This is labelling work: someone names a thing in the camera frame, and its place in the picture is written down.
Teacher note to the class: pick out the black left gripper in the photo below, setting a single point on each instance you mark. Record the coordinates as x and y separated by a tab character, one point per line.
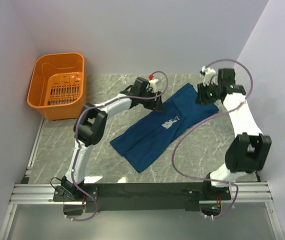
155	105

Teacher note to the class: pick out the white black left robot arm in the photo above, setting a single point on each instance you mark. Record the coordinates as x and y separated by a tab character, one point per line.
91	123

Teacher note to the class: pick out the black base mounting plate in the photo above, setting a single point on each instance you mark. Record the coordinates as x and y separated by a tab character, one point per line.
138	196

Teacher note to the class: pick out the blue Mickey Mouse t-shirt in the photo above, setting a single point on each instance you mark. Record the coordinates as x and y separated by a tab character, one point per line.
144	142

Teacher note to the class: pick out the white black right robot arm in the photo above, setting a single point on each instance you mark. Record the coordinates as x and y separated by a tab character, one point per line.
249	150

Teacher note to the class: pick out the orange plastic basket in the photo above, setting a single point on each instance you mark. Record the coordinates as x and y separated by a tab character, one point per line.
58	86

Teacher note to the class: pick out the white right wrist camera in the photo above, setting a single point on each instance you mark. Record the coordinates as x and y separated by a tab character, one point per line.
208	74

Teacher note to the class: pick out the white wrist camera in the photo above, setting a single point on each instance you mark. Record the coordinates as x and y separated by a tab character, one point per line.
208	74
153	82

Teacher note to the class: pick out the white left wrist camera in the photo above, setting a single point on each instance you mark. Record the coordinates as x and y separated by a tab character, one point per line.
153	82

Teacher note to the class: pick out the aluminium frame rails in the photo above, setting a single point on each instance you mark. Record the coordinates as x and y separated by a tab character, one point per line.
33	215

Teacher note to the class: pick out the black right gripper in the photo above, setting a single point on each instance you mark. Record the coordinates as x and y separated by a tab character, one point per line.
201	98

